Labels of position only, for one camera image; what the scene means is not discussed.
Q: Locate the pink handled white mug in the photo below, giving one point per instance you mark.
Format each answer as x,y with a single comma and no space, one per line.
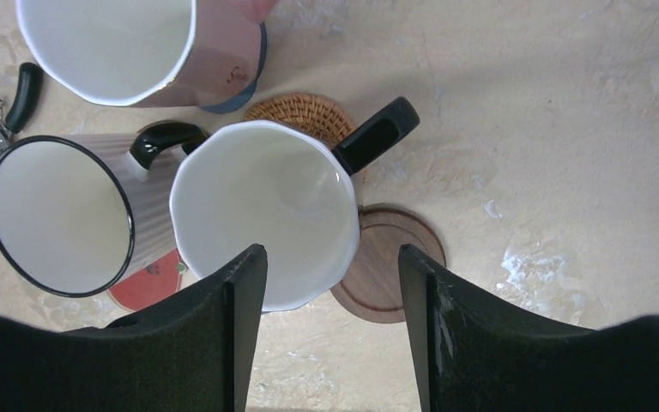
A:
146,53

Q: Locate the dark brown wooden coaster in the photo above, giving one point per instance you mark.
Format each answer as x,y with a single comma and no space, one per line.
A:
371,289

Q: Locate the grey white mug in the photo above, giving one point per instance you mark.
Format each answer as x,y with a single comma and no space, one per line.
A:
81,213

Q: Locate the red apple coaster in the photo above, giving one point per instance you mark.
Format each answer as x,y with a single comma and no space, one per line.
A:
158,281

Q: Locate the black handled white mug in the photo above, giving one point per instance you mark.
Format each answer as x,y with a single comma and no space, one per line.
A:
262,182

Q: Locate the blue grey coaster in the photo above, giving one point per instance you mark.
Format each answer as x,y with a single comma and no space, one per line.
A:
238,101

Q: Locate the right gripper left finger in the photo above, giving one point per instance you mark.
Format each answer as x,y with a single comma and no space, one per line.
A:
192,351

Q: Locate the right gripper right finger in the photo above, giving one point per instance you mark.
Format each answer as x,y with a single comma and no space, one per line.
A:
473,351

